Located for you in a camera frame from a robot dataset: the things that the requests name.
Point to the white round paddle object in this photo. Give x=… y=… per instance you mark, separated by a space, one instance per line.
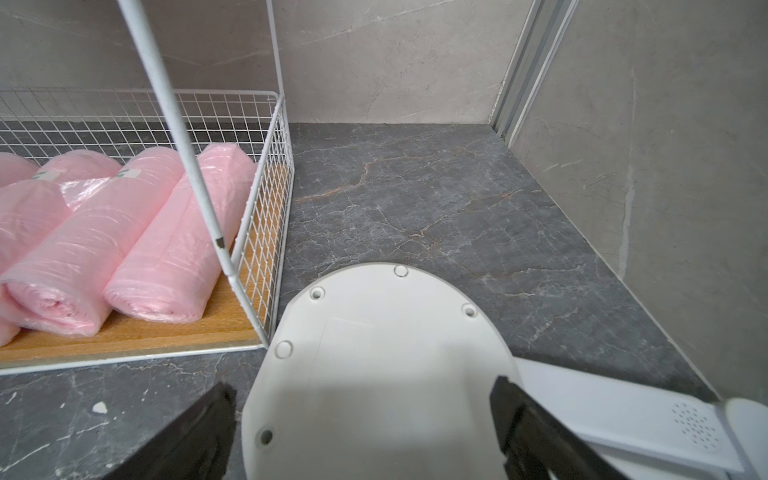
x=383 y=371

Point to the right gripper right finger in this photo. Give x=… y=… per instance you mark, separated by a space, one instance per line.
x=535 y=444

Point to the pink roll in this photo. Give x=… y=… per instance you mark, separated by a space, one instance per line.
x=30 y=210
x=79 y=174
x=170 y=273

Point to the white wire three-tier shelf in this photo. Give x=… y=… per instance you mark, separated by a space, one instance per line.
x=41 y=123

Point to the pink roll bottom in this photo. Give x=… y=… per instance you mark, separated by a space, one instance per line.
x=170 y=273

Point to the pink roll diagonal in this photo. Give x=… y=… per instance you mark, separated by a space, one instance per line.
x=14 y=168

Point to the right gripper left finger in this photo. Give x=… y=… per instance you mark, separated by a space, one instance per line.
x=196 y=445

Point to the pink roll horizontal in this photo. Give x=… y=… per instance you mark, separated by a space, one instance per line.
x=59 y=286

